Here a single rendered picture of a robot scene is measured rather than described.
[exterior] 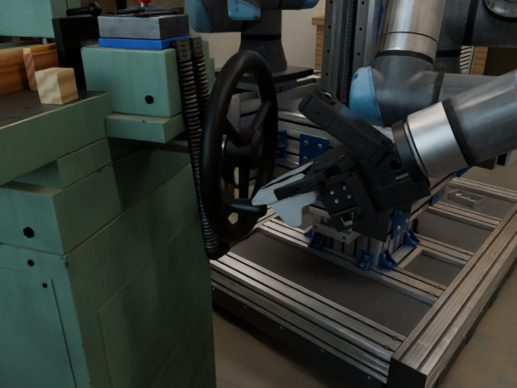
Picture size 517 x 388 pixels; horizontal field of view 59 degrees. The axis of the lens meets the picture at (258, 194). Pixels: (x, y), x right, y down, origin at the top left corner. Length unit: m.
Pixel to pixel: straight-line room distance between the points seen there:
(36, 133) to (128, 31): 0.19
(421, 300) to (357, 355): 0.29
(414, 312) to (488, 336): 0.40
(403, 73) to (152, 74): 0.33
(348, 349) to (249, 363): 0.34
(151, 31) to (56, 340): 0.47
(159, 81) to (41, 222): 0.24
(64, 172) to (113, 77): 0.15
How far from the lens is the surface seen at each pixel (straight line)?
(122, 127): 0.67
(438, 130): 0.49
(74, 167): 0.64
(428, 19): 0.63
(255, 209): 0.60
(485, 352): 1.66
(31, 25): 0.82
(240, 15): 1.08
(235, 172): 0.99
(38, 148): 0.59
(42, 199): 0.63
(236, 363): 1.46
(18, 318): 0.80
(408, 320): 1.35
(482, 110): 0.49
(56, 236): 0.65
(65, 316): 0.73
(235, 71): 0.61
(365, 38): 1.23
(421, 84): 0.60
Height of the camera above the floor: 1.04
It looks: 25 degrees down
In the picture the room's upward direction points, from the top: straight up
